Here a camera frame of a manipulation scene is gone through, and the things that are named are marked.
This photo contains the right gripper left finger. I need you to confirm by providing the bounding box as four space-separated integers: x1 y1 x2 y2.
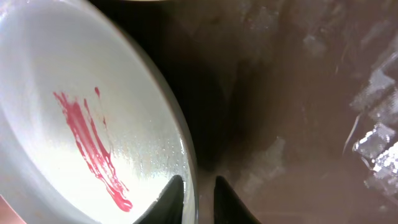
136 175 184 224

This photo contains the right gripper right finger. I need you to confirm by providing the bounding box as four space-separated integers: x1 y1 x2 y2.
213 175 261 224

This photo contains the white plate front stained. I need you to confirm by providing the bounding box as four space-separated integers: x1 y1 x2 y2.
1 1 198 223

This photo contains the large brown serving tray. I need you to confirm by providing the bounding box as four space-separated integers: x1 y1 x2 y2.
95 0 397 223

